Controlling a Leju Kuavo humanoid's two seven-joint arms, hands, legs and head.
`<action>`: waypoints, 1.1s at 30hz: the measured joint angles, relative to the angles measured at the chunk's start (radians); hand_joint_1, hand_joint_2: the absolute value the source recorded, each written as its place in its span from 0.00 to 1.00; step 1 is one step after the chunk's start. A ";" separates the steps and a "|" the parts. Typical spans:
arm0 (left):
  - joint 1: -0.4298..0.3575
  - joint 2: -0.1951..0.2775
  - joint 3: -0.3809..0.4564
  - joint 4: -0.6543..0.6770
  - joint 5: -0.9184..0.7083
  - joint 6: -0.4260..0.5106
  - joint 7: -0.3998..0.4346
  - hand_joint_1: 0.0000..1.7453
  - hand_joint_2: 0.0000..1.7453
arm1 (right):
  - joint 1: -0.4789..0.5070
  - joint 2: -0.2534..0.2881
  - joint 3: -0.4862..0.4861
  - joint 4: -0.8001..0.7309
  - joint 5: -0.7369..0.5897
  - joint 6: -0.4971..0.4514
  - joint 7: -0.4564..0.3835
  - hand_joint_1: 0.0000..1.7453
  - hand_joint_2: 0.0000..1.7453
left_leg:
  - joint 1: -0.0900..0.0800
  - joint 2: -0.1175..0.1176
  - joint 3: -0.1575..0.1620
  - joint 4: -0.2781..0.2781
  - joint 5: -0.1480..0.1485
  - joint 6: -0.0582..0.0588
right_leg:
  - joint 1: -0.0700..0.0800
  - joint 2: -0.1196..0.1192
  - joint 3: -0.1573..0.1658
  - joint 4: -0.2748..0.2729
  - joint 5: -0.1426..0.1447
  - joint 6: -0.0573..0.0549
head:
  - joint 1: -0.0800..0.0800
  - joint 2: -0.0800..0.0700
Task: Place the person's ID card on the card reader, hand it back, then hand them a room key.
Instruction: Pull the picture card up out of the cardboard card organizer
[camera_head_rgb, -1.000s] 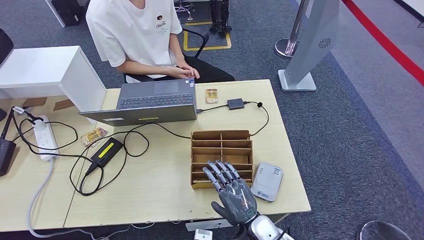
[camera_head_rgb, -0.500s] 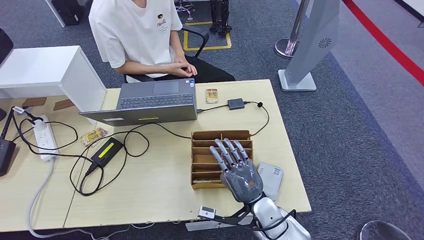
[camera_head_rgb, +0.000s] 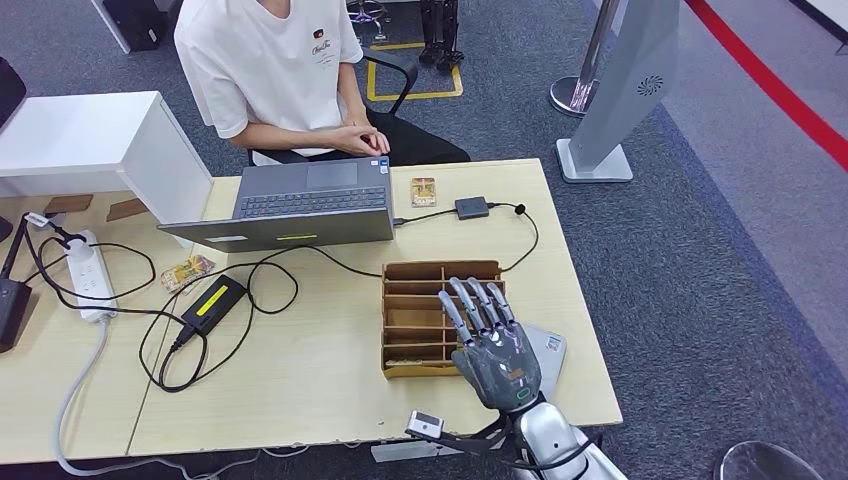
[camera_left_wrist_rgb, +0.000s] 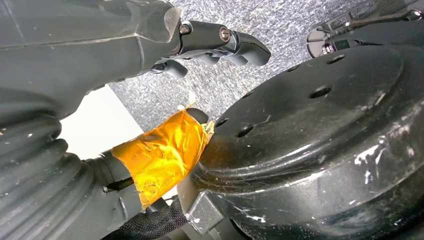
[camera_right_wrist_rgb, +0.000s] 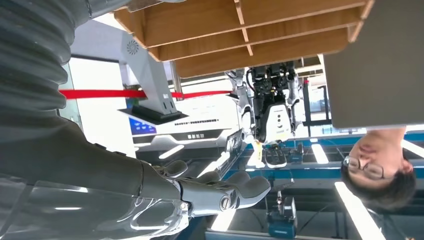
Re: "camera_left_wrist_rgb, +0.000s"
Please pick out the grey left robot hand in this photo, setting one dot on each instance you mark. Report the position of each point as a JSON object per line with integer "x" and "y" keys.
{"x": 82, "y": 49}

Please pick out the black round robot waist plate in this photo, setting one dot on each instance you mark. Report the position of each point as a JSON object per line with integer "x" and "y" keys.
{"x": 298, "y": 132}

